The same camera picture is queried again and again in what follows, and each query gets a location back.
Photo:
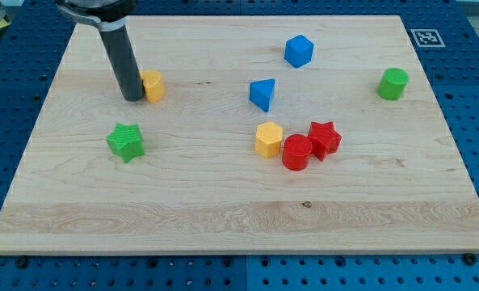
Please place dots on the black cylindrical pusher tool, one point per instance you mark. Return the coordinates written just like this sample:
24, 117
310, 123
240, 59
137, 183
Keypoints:
120, 53

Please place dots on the yellow heart block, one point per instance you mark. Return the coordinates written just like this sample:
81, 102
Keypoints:
153, 85

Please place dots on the green star block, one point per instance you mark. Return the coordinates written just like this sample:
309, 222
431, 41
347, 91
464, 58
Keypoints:
126, 141

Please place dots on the blue triangle block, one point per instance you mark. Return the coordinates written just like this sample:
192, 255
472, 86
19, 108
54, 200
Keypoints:
262, 92

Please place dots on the yellow hexagon block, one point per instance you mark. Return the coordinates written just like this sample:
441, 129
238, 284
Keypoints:
268, 139

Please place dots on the blue cube block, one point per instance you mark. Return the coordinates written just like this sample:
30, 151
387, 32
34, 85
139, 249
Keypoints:
298, 51

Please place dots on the wooden board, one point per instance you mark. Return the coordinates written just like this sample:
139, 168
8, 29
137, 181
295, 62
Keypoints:
396, 185

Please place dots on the red cylinder block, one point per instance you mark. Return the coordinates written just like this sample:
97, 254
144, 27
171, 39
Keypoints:
297, 151

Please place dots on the red star block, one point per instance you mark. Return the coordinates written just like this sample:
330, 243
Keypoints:
324, 138

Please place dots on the green cylinder block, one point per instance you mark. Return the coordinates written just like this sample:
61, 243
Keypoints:
392, 83

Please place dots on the white fiducial marker tag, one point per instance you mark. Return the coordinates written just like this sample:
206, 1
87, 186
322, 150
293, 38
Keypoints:
427, 38

